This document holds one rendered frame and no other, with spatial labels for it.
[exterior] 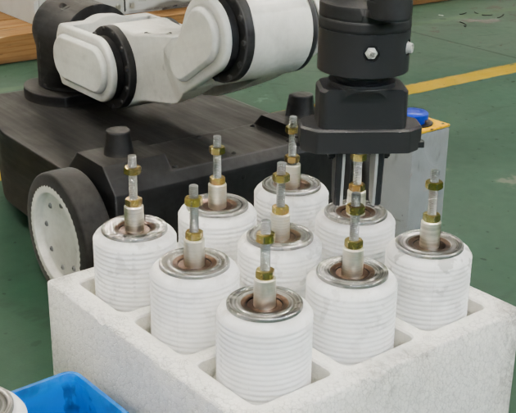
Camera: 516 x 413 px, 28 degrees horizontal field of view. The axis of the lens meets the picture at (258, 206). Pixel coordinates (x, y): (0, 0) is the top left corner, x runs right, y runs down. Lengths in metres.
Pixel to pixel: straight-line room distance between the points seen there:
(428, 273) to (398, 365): 0.12
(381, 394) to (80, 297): 0.36
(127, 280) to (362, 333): 0.28
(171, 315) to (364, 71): 0.32
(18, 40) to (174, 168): 1.53
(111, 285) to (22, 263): 0.57
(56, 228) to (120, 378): 0.48
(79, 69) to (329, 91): 0.89
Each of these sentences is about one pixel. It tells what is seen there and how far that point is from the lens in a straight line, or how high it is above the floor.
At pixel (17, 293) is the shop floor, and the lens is 1.62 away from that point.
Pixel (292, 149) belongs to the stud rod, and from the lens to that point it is 1.29.
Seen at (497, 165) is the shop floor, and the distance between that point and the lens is 2.22.
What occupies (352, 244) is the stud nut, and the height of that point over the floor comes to 0.29.
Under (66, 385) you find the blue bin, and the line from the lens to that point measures 1.17.
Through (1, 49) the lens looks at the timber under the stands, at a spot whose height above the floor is 0.04.
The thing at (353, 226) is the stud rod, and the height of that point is 0.31.
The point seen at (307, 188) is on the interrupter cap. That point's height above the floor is 0.25.
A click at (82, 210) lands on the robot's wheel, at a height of 0.17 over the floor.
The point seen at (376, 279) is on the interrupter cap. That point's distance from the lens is 1.06.
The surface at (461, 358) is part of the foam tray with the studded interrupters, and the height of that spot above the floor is 0.15.
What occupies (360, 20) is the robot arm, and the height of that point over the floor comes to 0.52.
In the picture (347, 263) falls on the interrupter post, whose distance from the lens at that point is 1.07.
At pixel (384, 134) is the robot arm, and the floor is 0.41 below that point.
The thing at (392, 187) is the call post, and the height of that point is 0.23.
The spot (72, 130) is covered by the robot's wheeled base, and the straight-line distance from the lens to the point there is 1.82.
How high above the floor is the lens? 0.71
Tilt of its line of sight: 22 degrees down
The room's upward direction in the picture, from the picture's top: 1 degrees clockwise
